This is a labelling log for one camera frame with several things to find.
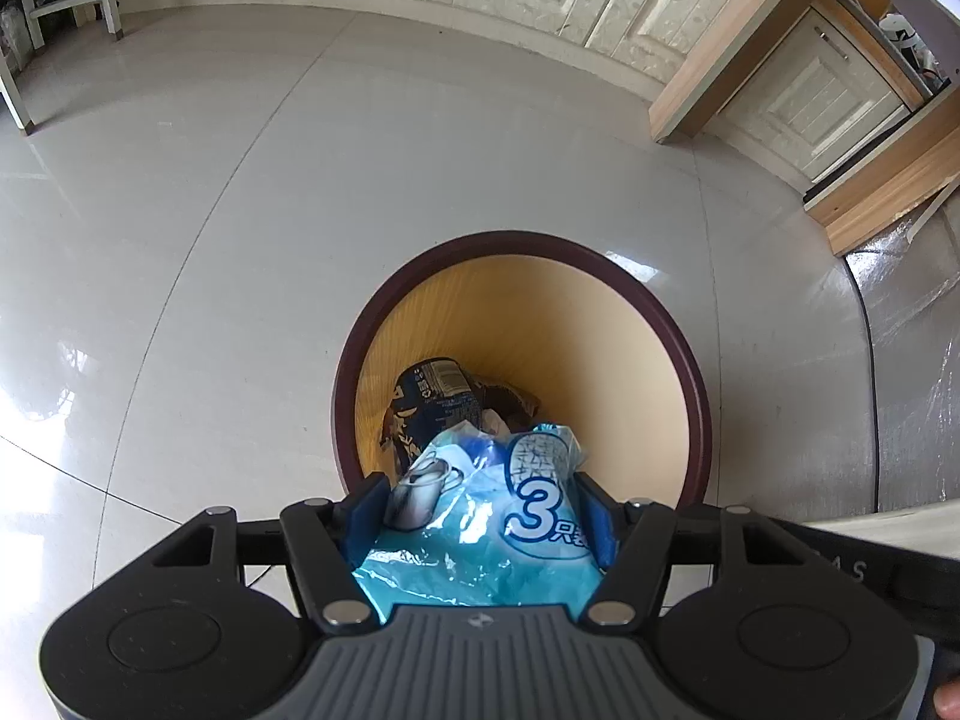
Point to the blue plastic packet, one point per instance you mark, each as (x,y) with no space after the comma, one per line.
(465,540)

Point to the round trash bin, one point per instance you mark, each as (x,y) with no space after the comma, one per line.
(525,315)

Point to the person's right hand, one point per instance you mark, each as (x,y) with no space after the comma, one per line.
(949,699)

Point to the white metal stand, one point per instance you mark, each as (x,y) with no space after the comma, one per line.
(22,90)

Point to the silver foil sheet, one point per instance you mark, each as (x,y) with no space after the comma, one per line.
(919,360)

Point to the white cabinet under table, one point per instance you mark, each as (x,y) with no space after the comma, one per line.
(817,97)

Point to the crushed blue soda can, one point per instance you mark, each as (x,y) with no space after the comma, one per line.
(435,397)

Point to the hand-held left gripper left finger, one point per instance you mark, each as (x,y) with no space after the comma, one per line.
(367,510)

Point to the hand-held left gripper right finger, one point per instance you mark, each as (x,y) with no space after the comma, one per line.
(596,517)

